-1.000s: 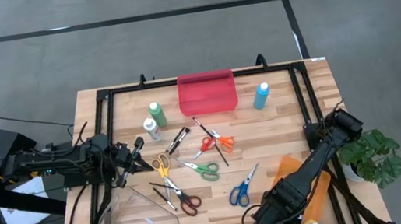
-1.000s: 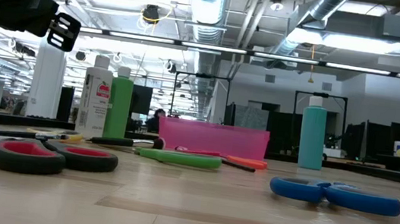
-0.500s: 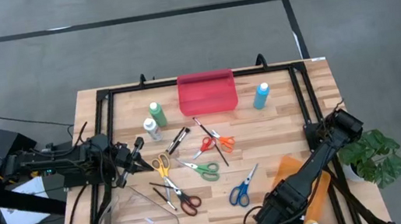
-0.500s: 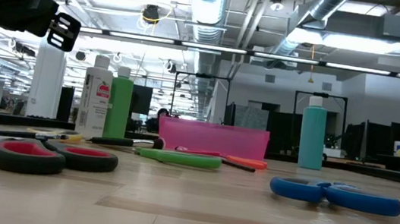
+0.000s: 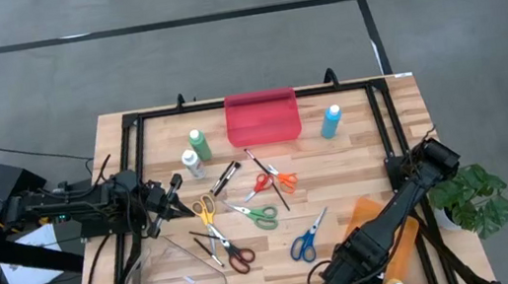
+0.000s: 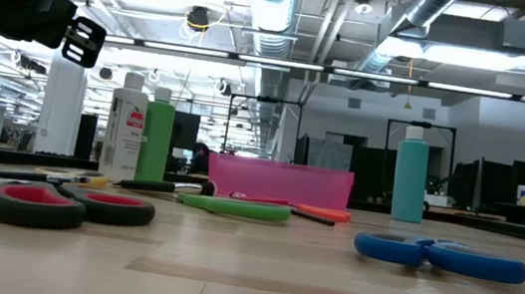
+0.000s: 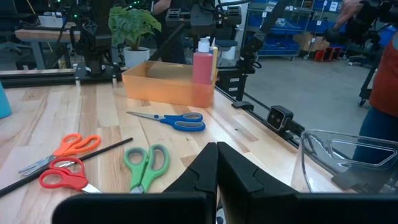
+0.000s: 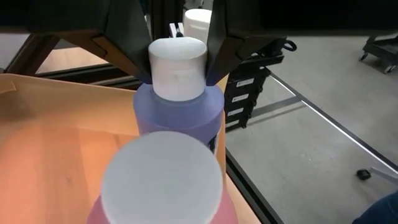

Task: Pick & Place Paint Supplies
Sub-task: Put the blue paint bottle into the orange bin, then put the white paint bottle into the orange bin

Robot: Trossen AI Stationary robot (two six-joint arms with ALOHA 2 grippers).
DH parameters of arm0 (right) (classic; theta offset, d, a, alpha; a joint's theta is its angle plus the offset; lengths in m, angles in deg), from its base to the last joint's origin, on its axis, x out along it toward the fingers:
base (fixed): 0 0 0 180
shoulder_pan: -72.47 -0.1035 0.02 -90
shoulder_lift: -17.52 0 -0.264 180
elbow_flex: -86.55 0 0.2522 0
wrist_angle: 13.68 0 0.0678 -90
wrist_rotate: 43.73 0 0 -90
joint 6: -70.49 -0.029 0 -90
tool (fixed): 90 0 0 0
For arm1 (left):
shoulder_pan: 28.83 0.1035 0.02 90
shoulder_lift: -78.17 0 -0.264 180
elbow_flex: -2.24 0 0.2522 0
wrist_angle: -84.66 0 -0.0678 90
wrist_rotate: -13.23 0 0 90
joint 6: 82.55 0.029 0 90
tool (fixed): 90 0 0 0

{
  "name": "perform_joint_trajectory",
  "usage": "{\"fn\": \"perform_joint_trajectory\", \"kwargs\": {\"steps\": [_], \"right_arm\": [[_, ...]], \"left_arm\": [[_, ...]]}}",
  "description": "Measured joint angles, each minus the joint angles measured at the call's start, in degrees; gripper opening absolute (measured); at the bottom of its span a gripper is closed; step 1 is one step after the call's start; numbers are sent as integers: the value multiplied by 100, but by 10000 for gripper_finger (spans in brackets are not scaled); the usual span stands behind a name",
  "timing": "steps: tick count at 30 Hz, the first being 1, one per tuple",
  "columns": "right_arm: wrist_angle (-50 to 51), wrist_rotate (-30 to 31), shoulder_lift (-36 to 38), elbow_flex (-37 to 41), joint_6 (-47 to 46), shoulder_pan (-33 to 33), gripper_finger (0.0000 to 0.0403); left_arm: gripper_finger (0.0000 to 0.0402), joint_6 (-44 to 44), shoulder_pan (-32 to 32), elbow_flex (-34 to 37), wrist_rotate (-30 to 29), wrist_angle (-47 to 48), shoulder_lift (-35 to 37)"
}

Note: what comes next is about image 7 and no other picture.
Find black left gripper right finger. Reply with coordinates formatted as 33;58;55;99
217;141;398;224

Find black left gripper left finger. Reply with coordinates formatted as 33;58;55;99
52;142;218;224

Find red paint bottle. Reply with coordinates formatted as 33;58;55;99
192;37;215;106

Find blue handled scissors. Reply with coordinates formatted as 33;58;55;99
126;111;206;133

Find thin black paintbrush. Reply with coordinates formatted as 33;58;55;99
46;137;134;170
0;166;50;198

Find person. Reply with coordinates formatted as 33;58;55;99
353;32;398;162
151;0;187;65

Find green potted plant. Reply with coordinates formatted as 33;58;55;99
108;6;162;50

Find white plant pot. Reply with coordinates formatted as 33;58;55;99
123;46;150;69

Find metal shelf with blue bins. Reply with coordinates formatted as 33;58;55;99
241;0;348;62

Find orange translucent plastic bin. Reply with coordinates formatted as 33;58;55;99
121;60;218;108

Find clear plastic bin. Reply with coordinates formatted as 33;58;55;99
290;129;398;194

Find cardboard box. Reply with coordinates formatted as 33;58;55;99
292;30;330;52

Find red crates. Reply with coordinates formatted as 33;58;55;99
313;46;342;63

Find person's hand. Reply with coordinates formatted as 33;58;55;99
335;0;368;30

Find white container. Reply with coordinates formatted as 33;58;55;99
37;14;65;29

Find wooden workbench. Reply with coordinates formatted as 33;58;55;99
14;21;77;71

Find green handled scissors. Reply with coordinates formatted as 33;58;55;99
123;144;170;194

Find table-level camera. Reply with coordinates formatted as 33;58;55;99
266;105;305;141

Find small red handled scissors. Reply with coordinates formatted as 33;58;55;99
39;157;102;194

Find small orange handled scissors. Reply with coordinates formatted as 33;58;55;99
17;133;102;177

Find black aluminium table frame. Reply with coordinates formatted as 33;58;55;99
0;0;312;147

